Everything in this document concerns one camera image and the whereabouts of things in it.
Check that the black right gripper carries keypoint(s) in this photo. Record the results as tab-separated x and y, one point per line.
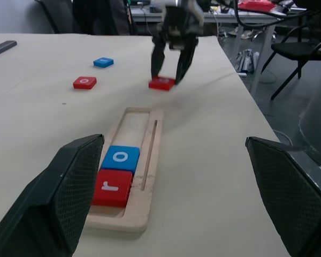
177	29

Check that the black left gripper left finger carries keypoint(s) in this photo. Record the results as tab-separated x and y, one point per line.
42	203

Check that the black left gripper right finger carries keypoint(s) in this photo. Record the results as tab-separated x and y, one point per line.
297	198

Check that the red letter block r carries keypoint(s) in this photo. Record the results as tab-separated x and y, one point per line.
111	188

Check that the red letter block o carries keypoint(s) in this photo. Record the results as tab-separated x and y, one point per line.
84	82

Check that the blue letter block o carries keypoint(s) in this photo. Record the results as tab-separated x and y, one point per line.
120	159

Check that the wooden letter tray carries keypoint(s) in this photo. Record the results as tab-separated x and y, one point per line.
139	222

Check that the silver crumpled bag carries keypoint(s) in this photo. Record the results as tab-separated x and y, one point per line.
246	61

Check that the black office chair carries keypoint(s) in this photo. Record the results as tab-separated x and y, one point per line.
101	16

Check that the red box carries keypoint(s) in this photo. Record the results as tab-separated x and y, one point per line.
255	4

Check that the grey office chair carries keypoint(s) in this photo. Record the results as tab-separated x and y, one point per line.
56	16

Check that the black metal chair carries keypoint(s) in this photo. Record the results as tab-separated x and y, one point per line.
297	49

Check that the black flat bar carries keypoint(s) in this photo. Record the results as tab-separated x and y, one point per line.
2	48

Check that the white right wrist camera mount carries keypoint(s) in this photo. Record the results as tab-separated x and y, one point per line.
197	17

